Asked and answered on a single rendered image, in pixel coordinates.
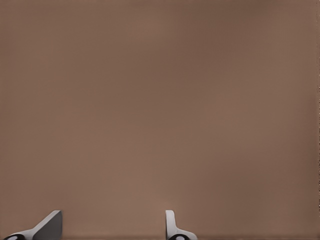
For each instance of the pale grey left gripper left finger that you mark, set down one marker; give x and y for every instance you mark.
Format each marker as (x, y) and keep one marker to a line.
(48, 228)

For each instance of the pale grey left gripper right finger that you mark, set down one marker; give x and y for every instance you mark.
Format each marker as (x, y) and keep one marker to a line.
(171, 225)

